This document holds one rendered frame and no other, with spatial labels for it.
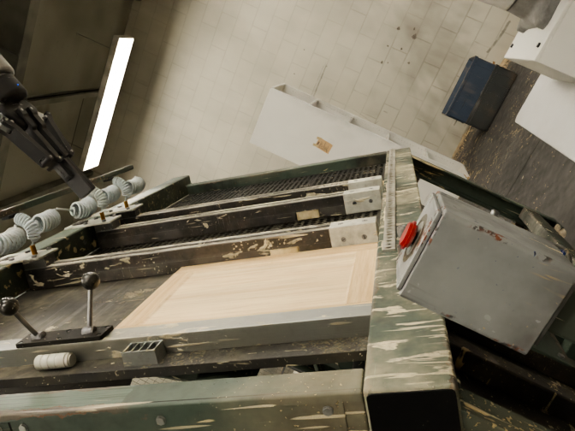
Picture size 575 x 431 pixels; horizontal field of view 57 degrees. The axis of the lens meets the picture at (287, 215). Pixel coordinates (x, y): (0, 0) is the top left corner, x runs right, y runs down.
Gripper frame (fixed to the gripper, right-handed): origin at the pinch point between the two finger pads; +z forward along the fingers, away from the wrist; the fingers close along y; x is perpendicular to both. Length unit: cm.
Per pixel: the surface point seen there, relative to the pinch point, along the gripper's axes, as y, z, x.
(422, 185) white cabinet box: -426, 125, 4
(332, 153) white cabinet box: -427, 48, -44
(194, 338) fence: -2.8, 35.8, -5.4
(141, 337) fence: -2.8, 29.5, -14.2
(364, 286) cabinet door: -22, 52, 21
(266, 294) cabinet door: -23.7, 41.4, 1.7
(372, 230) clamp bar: -52, 50, 23
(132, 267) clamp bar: -52, 17, -39
